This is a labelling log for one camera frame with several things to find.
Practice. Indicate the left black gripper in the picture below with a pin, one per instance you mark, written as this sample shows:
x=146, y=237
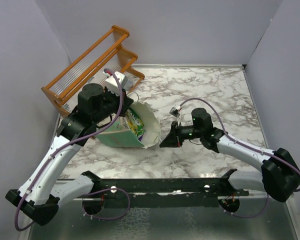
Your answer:
x=126, y=102

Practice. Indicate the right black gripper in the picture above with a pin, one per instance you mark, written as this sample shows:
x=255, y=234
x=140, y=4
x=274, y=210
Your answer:
x=174, y=139

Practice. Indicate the green printed paper bag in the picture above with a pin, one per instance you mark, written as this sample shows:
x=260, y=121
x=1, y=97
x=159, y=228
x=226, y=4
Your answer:
x=119, y=134

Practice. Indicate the green yellow snack packet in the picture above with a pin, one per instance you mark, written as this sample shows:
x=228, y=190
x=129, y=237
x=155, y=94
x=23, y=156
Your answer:
x=134, y=122

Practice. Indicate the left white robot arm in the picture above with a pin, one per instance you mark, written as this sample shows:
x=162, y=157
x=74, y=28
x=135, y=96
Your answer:
x=97, y=109

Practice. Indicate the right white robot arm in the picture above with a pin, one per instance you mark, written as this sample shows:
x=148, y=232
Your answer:
x=278, y=175

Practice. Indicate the small clear plastic jar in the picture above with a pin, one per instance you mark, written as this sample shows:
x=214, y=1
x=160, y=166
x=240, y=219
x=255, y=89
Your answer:
x=129, y=84

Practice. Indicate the orange wooden shelf rack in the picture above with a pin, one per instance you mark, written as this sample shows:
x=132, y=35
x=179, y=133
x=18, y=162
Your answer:
x=107, y=52

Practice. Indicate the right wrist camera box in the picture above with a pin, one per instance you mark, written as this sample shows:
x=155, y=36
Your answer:
x=176, y=112

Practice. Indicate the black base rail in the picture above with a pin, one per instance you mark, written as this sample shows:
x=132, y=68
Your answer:
x=161, y=192

